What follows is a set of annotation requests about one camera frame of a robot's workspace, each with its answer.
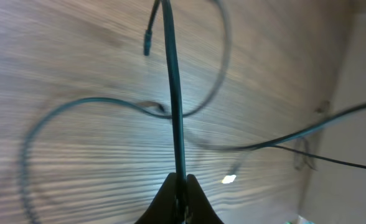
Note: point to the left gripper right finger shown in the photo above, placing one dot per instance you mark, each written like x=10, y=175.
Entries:
x=199, y=209

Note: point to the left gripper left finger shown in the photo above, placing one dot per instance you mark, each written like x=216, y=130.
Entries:
x=162, y=209

